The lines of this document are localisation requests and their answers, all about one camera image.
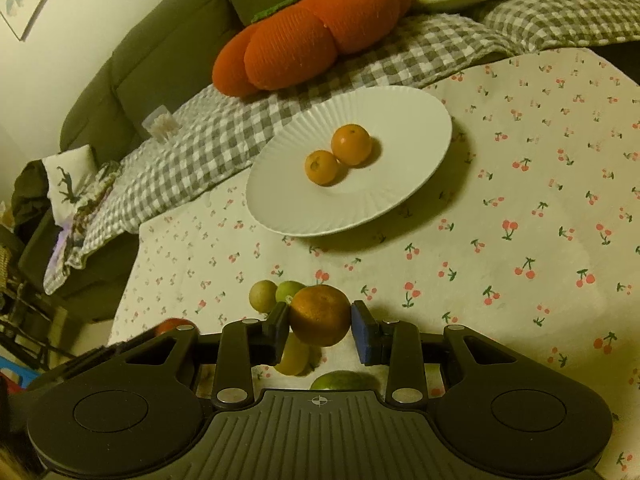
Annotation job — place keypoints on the small orange tangerine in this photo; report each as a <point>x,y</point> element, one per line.
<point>351,145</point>
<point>321,166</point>

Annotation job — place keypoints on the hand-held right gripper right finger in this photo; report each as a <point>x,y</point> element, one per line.
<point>362,335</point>

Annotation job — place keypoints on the orange pumpkin cushion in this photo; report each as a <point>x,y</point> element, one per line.
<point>310,35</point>

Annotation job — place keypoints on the brownish green round fruit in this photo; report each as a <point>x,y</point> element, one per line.
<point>261,296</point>

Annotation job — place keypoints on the white printed cushion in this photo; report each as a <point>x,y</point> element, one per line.
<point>67,175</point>

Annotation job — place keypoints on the clear plastic swab container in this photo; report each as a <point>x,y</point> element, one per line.
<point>160,125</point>

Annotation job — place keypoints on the floral patterned cloth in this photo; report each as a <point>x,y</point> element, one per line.
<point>92,195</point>

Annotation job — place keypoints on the white ribbed plate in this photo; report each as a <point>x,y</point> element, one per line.
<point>400,150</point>

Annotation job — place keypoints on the large orange tangerine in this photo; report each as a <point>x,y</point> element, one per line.
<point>320,317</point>

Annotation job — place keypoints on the olive green sofa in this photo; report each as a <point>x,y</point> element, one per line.
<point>145,60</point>

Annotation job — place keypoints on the dark jacket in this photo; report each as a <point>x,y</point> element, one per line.
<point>25,185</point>

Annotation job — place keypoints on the grey checked blanket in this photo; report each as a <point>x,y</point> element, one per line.
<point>200,150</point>

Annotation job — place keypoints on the yellow-green round fruit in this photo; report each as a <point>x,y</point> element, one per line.
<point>295,357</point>

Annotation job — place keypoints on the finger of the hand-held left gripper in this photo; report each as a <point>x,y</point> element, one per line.
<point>135,344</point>

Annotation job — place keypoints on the cherry print tablecloth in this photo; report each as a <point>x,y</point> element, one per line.
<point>500,210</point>

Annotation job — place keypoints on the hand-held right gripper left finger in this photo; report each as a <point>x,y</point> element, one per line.
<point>277,332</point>

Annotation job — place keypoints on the red round fruit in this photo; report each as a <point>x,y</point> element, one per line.
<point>172,325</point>

